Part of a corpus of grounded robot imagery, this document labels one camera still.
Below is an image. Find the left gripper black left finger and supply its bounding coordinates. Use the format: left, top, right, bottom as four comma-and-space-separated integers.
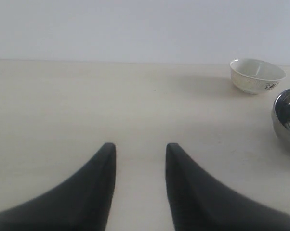
0, 142, 117, 231

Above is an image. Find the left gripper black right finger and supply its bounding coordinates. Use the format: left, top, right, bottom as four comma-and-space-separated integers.
165, 143, 290, 231

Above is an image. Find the stainless steel bowl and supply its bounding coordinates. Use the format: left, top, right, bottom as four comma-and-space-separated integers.
271, 88, 290, 154

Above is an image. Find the white ceramic floral bowl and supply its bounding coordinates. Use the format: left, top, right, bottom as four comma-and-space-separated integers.
229, 58, 286, 94

